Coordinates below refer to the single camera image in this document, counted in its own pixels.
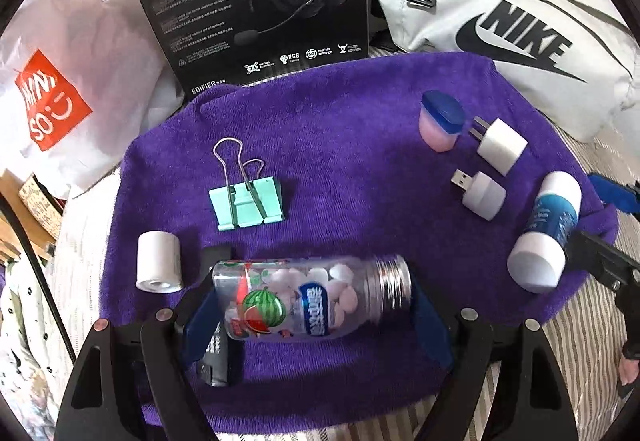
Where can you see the person's right hand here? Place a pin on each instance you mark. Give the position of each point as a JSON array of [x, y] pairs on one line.
[[626, 368]]

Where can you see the teal binder clip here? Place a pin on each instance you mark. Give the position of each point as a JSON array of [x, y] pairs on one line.
[[250, 211]]

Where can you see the white wall charger plug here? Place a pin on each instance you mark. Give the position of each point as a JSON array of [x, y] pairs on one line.
[[502, 146]]

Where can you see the white shopping bag orange label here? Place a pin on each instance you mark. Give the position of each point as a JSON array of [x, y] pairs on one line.
[[100, 61]]

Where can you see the black device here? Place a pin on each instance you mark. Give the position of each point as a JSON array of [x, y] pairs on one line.
[[220, 361]]

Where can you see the pink container with blue cap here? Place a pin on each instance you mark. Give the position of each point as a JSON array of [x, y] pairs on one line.
[[437, 133]]

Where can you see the white usb adapter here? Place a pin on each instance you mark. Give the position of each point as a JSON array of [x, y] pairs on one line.
[[485, 196]]

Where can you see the grey bag with black logo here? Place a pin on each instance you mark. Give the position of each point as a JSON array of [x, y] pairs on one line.
[[425, 31]]

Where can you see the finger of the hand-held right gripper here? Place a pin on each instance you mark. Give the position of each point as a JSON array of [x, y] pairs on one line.
[[612, 191], [605, 261]]

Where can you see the white paper roll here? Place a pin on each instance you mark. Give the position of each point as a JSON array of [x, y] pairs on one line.
[[157, 256]]

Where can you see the purple towel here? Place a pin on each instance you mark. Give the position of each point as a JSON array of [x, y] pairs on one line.
[[350, 161]]

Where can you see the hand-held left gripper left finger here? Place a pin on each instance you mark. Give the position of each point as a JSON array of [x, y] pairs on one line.
[[197, 336]]

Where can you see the clear candy bottle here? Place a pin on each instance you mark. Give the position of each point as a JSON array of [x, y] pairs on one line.
[[320, 296]]

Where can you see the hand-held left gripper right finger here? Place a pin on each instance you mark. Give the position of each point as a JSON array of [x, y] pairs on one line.
[[430, 331]]

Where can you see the white tube with blue label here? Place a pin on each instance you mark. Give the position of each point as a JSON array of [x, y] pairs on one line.
[[535, 266]]

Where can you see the brown patterned book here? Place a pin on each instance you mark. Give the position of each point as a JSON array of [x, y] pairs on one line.
[[40, 206]]

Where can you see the white black-spotted cloth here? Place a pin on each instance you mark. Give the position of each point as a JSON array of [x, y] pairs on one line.
[[25, 321]]

